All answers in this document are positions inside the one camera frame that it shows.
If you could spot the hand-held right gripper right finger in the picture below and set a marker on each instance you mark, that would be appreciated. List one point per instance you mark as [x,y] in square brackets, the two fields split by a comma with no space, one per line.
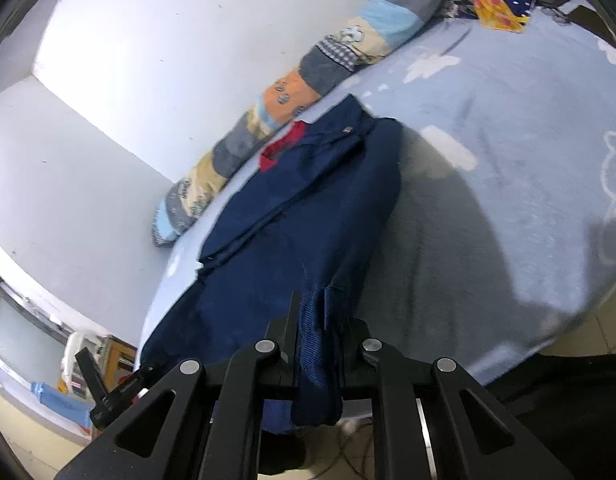
[360,335]

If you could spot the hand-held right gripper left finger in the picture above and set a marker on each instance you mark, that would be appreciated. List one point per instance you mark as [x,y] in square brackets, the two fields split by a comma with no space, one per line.
[278,340]

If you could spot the navy blue work jacket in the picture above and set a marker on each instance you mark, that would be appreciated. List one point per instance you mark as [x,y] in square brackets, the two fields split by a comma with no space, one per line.
[298,220]

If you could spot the wooden shelf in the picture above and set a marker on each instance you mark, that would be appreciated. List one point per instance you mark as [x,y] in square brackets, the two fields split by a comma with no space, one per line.
[120,360]

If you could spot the white plastic chair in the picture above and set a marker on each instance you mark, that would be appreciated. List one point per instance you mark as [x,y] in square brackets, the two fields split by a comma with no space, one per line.
[77,355]

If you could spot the blue cloth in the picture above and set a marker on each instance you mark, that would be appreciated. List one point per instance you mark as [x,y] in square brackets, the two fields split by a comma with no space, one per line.
[57,397]

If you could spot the glass door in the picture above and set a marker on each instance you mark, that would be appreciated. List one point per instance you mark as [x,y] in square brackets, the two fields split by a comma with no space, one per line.
[22,340]

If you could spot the person's black clothing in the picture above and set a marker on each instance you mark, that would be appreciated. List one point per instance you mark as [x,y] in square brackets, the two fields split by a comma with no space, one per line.
[563,410]

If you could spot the light blue cloud blanket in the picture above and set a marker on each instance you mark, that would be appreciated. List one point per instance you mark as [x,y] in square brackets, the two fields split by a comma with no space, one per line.
[513,160]

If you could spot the rolled patchwork quilt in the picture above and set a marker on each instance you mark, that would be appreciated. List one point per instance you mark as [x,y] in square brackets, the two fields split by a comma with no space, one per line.
[288,92]

